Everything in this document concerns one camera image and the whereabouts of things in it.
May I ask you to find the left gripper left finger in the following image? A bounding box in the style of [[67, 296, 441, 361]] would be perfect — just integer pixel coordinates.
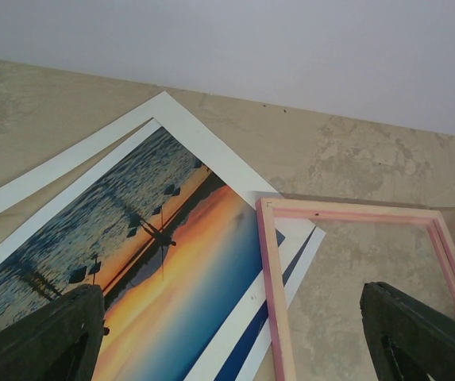
[[0, 284, 107, 380]]

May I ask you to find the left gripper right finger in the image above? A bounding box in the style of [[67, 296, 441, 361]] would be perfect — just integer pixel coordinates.
[[360, 282, 455, 380]]

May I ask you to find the pink picture frame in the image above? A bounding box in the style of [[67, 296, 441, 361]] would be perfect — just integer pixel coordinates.
[[256, 198, 455, 380]]

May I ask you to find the sunset photo print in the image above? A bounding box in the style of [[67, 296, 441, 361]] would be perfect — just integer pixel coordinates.
[[0, 118, 326, 381]]

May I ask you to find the white mat board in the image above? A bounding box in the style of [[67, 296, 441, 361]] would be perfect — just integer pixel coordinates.
[[0, 91, 277, 213]]

